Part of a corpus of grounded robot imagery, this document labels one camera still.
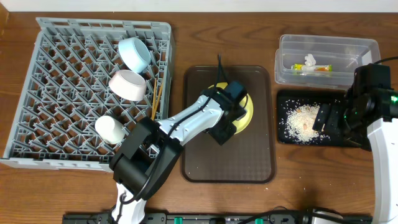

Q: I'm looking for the pink bowl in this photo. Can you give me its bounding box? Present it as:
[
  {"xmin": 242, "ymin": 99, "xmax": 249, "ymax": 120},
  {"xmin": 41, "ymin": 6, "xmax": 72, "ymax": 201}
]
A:
[{"xmin": 109, "ymin": 70, "xmax": 146, "ymax": 101}]

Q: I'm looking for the brown serving tray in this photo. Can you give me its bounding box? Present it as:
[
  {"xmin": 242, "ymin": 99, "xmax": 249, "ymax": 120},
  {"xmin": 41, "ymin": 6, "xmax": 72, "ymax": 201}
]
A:
[{"xmin": 181, "ymin": 65, "xmax": 276, "ymax": 184}]

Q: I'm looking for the grey dishwasher rack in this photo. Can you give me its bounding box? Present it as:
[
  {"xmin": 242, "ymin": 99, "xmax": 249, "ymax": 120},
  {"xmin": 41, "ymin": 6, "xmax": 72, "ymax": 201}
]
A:
[{"xmin": 1, "ymin": 17, "xmax": 175, "ymax": 172}]

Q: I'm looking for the white tissue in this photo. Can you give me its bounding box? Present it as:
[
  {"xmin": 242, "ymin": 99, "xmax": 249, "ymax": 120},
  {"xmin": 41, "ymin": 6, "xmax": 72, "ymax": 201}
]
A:
[{"xmin": 305, "ymin": 54, "xmax": 316, "ymax": 67}]

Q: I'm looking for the light blue bowl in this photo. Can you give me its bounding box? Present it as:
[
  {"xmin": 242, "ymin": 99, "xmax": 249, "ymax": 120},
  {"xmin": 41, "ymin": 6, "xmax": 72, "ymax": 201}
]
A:
[{"xmin": 118, "ymin": 37, "xmax": 150, "ymax": 73}]

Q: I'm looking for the wooden chopstick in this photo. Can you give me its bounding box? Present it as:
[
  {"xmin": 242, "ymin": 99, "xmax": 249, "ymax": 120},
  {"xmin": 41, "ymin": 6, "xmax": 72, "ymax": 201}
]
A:
[
  {"xmin": 151, "ymin": 78, "xmax": 158, "ymax": 120},
  {"xmin": 152, "ymin": 80, "xmax": 164, "ymax": 120}
]

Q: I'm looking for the black tray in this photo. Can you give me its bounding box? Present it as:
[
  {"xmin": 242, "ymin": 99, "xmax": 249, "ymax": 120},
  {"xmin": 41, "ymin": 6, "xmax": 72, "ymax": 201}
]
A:
[{"xmin": 277, "ymin": 90, "xmax": 356, "ymax": 147}]

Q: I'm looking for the clear plastic bin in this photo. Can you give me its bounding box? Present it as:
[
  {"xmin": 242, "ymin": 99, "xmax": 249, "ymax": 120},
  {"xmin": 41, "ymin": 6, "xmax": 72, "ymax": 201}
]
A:
[{"xmin": 274, "ymin": 34, "xmax": 381, "ymax": 90}]

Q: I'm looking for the green snack wrapper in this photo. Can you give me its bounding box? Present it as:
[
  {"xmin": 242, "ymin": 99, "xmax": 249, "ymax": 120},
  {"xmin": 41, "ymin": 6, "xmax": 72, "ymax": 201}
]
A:
[{"xmin": 291, "ymin": 63, "xmax": 333, "ymax": 75}]

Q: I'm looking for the rice food waste pile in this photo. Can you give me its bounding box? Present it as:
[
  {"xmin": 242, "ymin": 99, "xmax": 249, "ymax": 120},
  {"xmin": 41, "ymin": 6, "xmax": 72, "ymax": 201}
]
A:
[{"xmin": 278, "ymin": 98, "xmax": 340, "ymax": 144}]

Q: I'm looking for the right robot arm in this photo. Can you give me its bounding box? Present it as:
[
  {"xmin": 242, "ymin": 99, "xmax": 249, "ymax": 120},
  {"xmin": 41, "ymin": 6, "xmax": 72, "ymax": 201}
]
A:
[{"xmin": 313, "ymin": 62, "xmax": 397, "ymax": 223}]

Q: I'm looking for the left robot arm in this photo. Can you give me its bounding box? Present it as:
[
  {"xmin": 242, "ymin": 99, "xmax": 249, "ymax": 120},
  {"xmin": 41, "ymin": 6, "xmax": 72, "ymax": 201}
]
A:
[{"xmin": 109, "ymin": 82, "xmax": 254, "ymax": 223}]

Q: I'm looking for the white cup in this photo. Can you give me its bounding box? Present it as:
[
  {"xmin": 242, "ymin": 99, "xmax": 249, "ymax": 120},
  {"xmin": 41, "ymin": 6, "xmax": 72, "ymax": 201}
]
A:
[{"xmin": 95, "ymin": 115, "xmax": 125, "ymax": 144}]

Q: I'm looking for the yellow plate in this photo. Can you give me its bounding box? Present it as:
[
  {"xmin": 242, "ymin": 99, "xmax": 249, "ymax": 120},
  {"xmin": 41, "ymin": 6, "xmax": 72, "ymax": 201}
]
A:
[{"xmin": 201, "ymin": 82, "xmax": 254, "ymax": 134}]

